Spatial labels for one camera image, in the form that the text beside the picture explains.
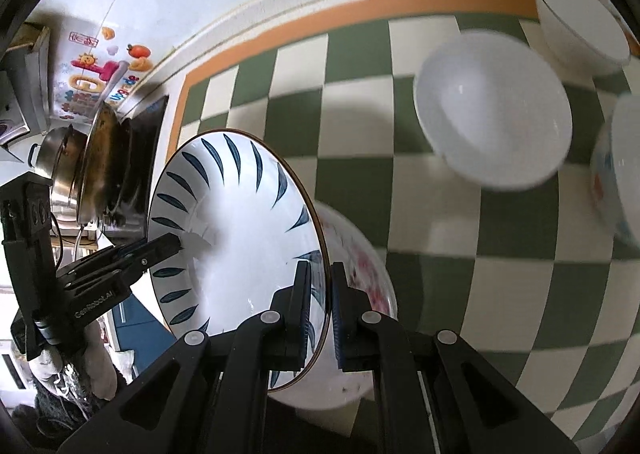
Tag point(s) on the colourful wall sticker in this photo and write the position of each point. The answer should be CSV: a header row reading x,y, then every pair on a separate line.
x,y
90,73

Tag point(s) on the black wok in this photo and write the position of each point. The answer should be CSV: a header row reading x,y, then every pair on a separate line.
x,y
102,168

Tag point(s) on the person's left hand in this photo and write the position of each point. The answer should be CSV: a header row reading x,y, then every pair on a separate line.
x,y
100,359

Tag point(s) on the black glass stove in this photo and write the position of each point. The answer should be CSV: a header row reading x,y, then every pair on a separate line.
x,y
145,153

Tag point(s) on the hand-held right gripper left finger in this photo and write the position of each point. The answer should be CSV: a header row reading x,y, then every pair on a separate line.
x,y
301,319

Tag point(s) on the plain white bowl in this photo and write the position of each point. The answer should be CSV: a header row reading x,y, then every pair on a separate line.
x,y
490,108

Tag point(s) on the floral white plate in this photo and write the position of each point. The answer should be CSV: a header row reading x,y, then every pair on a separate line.
x,y
350,239

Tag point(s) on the blue leaf pattern plate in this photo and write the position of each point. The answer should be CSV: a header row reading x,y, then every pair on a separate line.
x,y
235,214

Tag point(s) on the blue kitchen cabinet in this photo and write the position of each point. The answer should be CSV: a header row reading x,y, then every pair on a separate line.
x,y
140,329

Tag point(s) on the green checkered table mat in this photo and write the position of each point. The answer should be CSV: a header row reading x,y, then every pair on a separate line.
x,y
360,98

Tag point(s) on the stainless steel pot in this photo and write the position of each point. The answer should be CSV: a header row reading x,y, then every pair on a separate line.
x,y
57,168

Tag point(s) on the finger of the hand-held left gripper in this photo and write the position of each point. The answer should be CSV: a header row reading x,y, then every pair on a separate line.
x,y
150,254

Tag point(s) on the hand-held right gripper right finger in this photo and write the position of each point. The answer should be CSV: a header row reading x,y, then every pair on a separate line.
x,y
340,319

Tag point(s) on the dark rimmed white bowl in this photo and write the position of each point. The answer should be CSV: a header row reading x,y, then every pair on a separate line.
x,y
575,28

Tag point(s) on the floral white bowl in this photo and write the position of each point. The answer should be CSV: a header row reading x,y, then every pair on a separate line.
x,y
620,168

